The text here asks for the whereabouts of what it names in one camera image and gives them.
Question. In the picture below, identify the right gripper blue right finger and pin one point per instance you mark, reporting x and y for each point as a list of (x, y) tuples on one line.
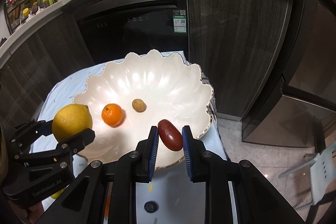
[(205, 166)]

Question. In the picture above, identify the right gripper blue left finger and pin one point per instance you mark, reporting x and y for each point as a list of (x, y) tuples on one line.
[(134, 167)]

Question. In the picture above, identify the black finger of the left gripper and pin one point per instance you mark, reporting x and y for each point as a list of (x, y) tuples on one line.
[(78, 142)]

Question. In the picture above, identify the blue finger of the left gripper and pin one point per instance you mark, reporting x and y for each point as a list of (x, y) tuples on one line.
[(41, 128)]

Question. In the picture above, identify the yellow lemon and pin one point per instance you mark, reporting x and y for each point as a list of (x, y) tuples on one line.
[(71, 120)]

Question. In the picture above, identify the blueberry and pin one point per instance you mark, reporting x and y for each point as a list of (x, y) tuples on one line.
[(151, 207)]

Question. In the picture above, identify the dark red jujube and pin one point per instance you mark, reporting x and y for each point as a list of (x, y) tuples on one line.
[(170, 136)]

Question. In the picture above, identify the large orange mandarin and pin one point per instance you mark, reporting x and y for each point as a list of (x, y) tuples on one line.
[(106, 211)]

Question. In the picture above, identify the small mandarin orange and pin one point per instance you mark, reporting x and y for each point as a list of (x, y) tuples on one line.
[(112, 114)]

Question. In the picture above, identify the brown longan in bowl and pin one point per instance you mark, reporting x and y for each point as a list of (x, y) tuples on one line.
[(138, 105)]

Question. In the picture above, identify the white scalloped ceramic bowl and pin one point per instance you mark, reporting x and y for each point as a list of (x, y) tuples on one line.
[(171, 88)]

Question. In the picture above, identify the stainless steel refrigerator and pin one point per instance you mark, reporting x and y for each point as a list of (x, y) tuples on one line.
[(296, 107)]

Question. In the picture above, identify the white plastic chair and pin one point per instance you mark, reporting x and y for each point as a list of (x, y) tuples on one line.
[(322, 173)]

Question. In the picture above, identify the black spice rack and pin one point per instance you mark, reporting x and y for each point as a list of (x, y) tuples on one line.
[(14, 12)]

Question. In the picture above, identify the black built-in dishwasher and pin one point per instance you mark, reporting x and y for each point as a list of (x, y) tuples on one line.
[(113, 28)]

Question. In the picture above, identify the green energy label sticker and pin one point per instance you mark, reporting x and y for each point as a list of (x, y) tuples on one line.
[(180, 21)]

